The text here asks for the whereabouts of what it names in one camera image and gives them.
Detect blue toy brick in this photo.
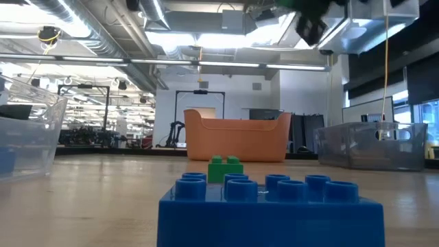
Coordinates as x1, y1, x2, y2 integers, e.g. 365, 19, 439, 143
156, 172, 386, 247

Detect long ceiling light bar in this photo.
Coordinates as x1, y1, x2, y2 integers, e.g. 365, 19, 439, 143
0, 52, 329, 72

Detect white partition panel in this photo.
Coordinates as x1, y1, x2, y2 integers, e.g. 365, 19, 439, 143
342, 95, 396, 125

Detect black hanging cloth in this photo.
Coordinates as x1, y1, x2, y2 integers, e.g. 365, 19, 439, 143
291, 113, 326, 154

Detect orange plastic bin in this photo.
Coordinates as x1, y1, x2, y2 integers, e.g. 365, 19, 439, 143
182, 108, 293, 163

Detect grey tinted clear bin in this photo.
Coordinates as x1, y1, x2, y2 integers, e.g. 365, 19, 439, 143
313, 121, 429, 172

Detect green toy brick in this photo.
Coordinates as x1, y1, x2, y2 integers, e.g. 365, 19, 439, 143
206, 154, 245, 184

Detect clear plastic bin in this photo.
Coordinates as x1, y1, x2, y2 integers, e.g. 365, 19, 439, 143
0, 74, 69, 183

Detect yellow hanging cable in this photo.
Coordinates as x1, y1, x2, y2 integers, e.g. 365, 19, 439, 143
377, 14, 390, 141

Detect black gantry frame with camera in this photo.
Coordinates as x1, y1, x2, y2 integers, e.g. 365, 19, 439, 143
57, 83, 111, 134
174, 89, 226, 121

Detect silver ventilation duct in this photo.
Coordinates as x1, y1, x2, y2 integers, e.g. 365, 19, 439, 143
29, 0, 159, 94

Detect yellow cable reel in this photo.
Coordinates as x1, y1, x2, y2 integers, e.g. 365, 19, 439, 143
36, 25, 63, 47

